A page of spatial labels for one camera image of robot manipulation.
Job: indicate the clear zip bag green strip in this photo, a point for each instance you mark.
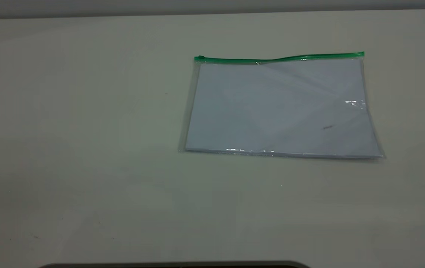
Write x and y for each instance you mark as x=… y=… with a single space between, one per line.
x=193 y=111

